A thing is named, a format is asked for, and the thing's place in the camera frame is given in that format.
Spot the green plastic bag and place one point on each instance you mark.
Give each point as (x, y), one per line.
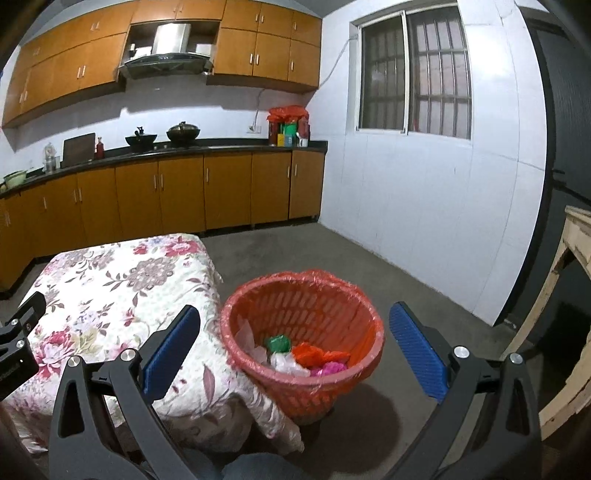
(278, 345)

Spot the black kitchen countertop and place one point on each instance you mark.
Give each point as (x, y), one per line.
(231, 146)

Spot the pink plastic bag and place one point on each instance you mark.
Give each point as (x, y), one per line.
(330, 369)

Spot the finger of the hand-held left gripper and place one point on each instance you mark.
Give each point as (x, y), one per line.
(30, 314)

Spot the red plastic bag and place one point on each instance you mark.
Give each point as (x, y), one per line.
(288, 113)

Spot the brown cutting board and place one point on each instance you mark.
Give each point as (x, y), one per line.
(78, 150)

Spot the white wall socket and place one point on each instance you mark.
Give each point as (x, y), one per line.
(255, 129)

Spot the red basket with bag liner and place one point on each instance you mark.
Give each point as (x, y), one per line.
(295, 300)

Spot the green enamel pot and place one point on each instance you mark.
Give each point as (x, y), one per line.
(14, 179)

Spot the black cooking pot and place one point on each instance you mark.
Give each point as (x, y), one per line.
(141, 141)

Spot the glass jar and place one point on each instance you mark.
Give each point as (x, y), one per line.
(51, 161)

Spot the orange lower kitchen cabinets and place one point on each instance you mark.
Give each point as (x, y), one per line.
(180, 194)

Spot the floral table cloth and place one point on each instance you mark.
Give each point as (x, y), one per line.
(115, 286)

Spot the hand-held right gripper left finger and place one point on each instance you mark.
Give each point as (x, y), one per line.
(171, 350)

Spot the person's trouser leg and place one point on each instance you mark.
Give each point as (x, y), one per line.
(258, 468)

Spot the steel range hood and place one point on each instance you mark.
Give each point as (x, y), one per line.
(171, 39)

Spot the barred window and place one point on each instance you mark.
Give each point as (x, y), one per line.
(383, 83)

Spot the red bottle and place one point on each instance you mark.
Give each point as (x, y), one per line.
(99, 150)

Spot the orange upper wall cabinets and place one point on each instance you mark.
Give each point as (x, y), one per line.
(60, 69)

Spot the red box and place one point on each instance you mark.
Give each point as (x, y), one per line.
(304, 128)

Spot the yellow and green box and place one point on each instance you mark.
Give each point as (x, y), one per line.
(287, 138)

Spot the orange plastic bag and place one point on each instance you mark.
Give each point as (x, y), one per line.
(309, 353)

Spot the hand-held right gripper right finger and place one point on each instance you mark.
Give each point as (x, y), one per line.
(418, 350)

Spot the dark door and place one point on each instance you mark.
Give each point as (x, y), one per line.
(568, 138)

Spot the white plastic bag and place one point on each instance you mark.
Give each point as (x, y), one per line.
(286, 363)

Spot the black wok with lid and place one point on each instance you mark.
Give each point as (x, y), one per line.
(183, 133)

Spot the wooden chair frame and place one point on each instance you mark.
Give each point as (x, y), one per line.
(575, 240)

